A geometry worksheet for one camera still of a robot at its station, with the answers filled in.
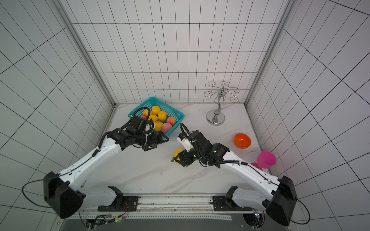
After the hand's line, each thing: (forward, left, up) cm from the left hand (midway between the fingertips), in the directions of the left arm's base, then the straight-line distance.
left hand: (161, 145), depth 75 cm
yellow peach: (-6, -9, +3) cm, 11 cm away
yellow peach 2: (+37, +10, -12) cm, 40 cm away
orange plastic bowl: (+12, -51, -16) cm, 55 cm away
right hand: (-3, -10, -2) cm, 11 cm away
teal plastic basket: (+35, -1, -12) cm, 37 cm away
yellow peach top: (+33, +5, -15) cm, 36 cm away
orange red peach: (+27, -3, -13) cm, 30 cm away
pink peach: (+19, 0, -11) cm, 22 cm away
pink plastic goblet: (-6, -56, -4) cm, 56 cm away
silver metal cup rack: (+33, -36, -17) cm, 52 cm away
